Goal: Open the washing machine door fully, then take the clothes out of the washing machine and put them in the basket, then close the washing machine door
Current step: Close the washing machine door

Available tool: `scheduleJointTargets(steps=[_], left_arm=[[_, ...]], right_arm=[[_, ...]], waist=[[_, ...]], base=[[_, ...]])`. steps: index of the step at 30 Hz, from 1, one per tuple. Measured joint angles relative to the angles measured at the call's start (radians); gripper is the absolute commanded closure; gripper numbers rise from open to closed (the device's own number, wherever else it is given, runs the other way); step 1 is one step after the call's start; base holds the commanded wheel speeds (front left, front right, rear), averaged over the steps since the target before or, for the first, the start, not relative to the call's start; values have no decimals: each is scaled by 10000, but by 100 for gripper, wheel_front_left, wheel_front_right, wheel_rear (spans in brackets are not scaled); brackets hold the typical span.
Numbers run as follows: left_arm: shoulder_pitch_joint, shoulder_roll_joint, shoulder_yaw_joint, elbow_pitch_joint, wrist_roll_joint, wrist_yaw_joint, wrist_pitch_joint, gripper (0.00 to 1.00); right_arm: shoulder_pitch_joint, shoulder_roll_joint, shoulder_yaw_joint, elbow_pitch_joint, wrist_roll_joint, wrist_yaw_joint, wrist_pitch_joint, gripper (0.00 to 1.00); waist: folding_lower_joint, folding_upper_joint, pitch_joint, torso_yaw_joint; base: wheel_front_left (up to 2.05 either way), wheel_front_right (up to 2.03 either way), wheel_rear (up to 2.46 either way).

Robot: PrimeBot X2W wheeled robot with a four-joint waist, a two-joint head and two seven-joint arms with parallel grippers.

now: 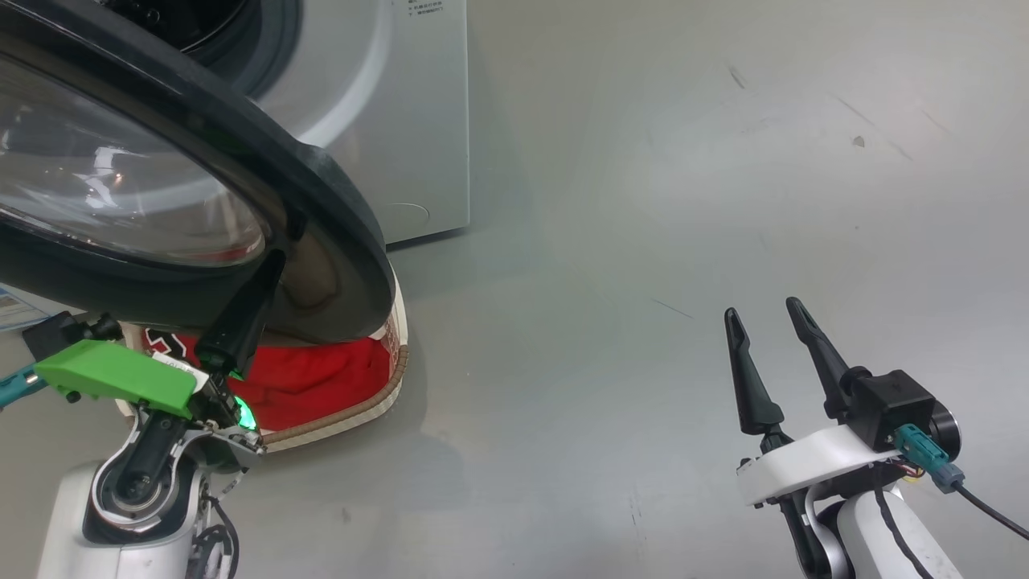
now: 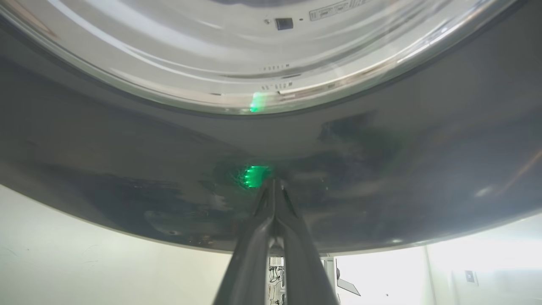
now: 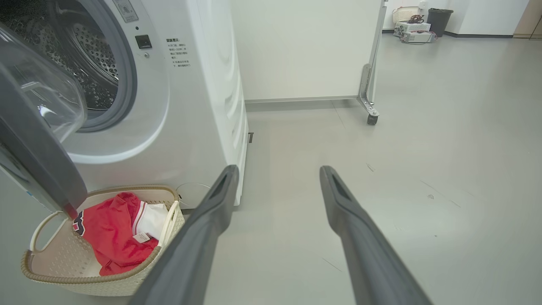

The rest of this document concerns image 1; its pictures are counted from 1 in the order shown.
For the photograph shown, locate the round black glass washer door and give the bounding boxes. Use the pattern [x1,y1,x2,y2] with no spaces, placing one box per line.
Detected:
[0,0,397,348]

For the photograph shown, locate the red garment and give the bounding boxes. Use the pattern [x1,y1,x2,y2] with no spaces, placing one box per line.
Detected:
[141,325,393,433]

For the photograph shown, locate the cream perforated basket brown rim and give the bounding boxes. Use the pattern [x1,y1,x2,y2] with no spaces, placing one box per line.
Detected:
[115,272,412,454]

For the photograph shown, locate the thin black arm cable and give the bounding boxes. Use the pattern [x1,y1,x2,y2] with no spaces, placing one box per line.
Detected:
[871,481,938,579]
[191,474,243,579]

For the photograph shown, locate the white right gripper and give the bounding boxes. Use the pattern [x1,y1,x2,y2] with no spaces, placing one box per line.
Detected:
[724,297,903,509]

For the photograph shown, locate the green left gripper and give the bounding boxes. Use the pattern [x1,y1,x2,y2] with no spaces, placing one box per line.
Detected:
[35,250,287,452]

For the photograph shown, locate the blue energy label sticker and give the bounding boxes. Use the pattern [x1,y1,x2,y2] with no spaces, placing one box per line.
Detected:
[0,285,39,332]

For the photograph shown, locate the white front-load washing machine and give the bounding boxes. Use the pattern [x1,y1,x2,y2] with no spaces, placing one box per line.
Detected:
[100,0,472,247]

